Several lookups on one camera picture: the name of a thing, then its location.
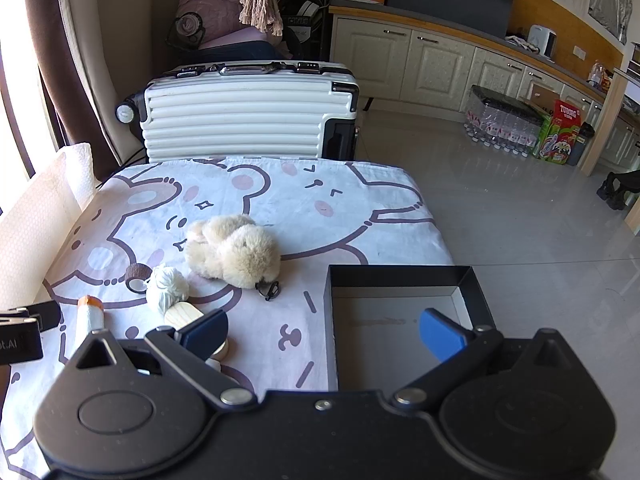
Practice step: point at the green red carton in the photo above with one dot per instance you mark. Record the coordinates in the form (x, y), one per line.
(560, 135)

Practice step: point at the silver wall poster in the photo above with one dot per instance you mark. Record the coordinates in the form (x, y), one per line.
(610, 0)

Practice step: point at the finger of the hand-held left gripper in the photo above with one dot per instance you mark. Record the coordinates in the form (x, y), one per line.
(42, 316)

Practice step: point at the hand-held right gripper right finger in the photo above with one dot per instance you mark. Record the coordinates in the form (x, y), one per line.
(445, 335)

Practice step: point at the clear plastic bottle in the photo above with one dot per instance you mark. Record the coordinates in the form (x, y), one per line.
(596, 72)

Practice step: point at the bear printed blanket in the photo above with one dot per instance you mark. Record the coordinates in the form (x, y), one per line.
(310, 230)

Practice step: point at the beige plush toy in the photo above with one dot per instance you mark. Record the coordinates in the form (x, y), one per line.
(235, 250)

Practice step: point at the pack of water bottles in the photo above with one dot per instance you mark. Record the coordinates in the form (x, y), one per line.
(500, 120)

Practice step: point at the black cardboard box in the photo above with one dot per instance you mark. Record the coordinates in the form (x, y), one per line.
(380, 330)

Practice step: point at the brown tape roll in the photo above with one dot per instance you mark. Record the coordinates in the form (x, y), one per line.
(137, 275)

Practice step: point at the brown cardboard box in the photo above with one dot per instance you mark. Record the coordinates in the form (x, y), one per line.
(542, 96)

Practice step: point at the black trash bin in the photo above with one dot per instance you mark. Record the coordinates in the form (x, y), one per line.
(582, 145)

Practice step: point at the cream cabinet row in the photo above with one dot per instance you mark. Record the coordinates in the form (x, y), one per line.
(435, 65)

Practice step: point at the white tube with orange cap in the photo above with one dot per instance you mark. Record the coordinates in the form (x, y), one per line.
(90, 317)

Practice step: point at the light wooden table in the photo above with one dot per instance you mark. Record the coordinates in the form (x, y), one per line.
(607, 125)

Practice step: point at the brown curtain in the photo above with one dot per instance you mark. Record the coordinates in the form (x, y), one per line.
(55, 60)

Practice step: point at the white ribbed suitcase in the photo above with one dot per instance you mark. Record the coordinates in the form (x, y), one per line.
(235, 120)

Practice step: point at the small white appliance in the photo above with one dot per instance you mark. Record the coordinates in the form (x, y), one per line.
(542, 40)

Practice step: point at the window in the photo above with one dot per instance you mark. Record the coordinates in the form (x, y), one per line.
(12, 35)

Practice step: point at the white wall switch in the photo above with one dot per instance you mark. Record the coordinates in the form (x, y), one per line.
(578, 51)

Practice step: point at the black metal rack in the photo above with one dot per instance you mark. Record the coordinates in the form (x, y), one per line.
(305, 15)

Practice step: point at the pink cushion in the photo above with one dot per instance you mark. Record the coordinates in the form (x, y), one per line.
(235, 36)

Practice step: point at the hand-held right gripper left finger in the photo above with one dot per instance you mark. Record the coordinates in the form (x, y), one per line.
(202, 335)

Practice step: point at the dark blue cloth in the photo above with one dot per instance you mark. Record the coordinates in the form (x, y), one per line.
(240, 52)

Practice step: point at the red snack packet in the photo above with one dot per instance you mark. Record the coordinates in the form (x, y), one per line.
(606, 80)

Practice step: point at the white crumpled cloth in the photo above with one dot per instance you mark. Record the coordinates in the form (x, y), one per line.
(520, 44)

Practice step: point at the white knitted sock bundle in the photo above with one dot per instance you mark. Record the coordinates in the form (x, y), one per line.
(167, 287)

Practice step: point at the light wooden block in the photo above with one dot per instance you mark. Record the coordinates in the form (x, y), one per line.
(182, 315)

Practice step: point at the pink fabric bundle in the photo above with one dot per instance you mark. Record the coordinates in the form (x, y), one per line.
(215, 7)

